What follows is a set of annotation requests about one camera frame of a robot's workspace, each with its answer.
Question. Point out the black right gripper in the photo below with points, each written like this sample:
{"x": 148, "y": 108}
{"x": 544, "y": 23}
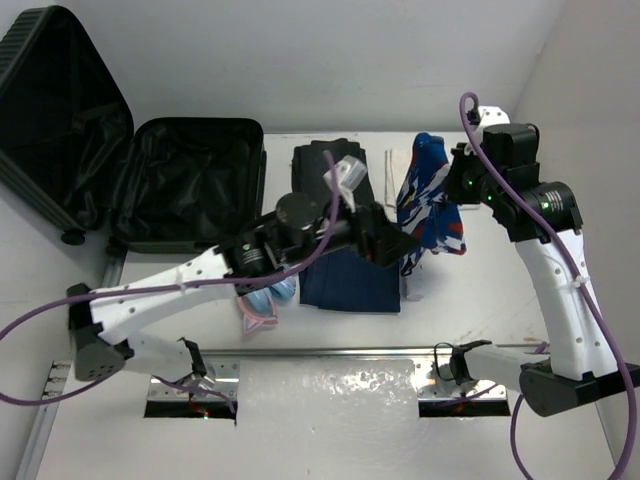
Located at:
{"x": 460, "y": 158}

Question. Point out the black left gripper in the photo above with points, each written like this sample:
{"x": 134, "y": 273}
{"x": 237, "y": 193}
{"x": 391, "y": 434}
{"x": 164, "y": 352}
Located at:
{"x": 384, "y": 242}

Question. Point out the blue white red patterned garment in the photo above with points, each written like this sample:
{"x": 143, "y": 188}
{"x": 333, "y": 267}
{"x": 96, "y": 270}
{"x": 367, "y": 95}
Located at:
{"x": 422, "y": 208}

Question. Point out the navy blue garment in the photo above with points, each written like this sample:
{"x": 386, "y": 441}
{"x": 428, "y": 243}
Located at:
{"x": 342, "y": 281}

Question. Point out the white towel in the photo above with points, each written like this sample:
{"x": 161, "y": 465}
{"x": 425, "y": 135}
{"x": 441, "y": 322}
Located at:
{"x": 397, "y": 162}

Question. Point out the black garment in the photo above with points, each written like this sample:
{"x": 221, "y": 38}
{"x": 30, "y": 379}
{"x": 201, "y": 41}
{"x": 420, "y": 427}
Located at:
{"x": 322, "y": 169}

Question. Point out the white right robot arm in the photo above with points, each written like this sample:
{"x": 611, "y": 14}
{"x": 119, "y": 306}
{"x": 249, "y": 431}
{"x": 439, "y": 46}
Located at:
{"x": 543, "y": 221}

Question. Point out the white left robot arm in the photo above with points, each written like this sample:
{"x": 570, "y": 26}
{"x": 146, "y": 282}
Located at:
{"x": 107, "y": 326}

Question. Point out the white spray bottle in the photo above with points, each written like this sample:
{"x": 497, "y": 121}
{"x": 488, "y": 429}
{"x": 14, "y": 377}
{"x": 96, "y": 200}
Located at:
{"x": 411, "y": 292}

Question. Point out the blue pink cat-ear headphones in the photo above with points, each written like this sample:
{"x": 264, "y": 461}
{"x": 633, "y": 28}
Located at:
{"x": 260, "y": 308}

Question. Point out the black hard-shell suitcase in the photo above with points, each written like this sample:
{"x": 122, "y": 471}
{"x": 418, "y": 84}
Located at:
{"x": 71, "y": 150}

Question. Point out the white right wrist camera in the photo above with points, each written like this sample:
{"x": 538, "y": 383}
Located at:
{"x": 482, "y": 117}

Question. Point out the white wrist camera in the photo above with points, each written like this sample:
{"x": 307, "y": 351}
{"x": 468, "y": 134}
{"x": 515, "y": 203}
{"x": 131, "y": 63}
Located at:
{"x": 350, "y": 172}
{"x": 482, "y": 117}

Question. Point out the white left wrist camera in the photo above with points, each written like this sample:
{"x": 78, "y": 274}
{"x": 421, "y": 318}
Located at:
{"x": 350, "y": 172}

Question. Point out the metal mounting rail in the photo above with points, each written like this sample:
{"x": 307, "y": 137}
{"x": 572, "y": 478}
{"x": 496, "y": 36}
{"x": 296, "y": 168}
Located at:
{"x": 320, "y": 380}

